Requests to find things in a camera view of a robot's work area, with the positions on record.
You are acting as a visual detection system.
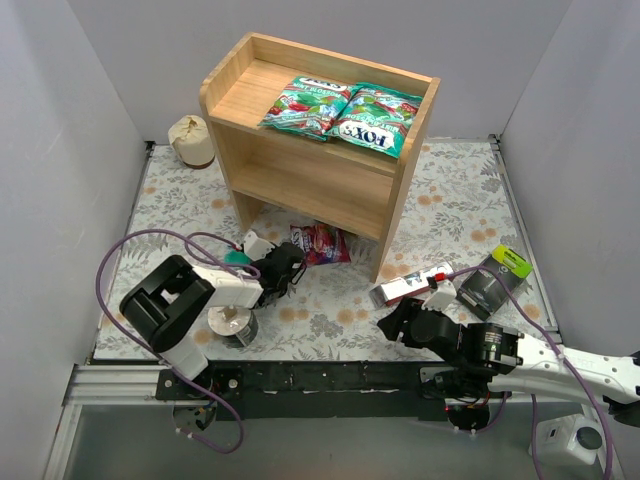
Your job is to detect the black green razor box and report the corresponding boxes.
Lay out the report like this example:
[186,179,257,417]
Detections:
[456,244,533,321]

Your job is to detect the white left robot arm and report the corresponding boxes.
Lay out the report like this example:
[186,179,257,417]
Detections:
[119,242,306,380]

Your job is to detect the wooden two-tier shelf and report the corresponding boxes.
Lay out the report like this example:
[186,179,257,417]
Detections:
[199,32,440,280]

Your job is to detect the teal candy bag back side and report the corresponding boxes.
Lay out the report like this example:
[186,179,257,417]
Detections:
[224,250,252,265]

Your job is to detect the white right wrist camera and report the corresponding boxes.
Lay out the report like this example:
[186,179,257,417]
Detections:
[421,273,457,312]

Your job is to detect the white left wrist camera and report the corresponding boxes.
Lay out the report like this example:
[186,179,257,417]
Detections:
[242,230,276,261]

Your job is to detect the beige wrapped tissue roll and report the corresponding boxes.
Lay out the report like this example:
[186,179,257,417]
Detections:
[168,115,215,169]

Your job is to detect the purple berry candy bag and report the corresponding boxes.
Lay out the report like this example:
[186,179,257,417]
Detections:
[290,223,351,266]

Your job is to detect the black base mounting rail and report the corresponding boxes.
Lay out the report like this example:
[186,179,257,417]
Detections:
[154,358,506,421]

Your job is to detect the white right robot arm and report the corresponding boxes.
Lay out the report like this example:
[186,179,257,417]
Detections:
[377,298,639,427]

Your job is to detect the green Fox's candy bag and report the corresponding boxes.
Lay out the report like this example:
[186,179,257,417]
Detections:
[328,82,422,159]

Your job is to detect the green mint candy bag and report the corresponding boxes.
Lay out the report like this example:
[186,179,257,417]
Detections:
[259,76,359,142]

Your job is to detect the floral table mat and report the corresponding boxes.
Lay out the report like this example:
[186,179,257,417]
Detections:
[93,142,528,362]

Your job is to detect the red white toothpaste box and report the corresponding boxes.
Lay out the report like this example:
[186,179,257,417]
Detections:
[369,262,453,308]

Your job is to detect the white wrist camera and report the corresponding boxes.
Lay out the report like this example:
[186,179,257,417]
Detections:
[421,273,457,312]
[242,230,276,261]

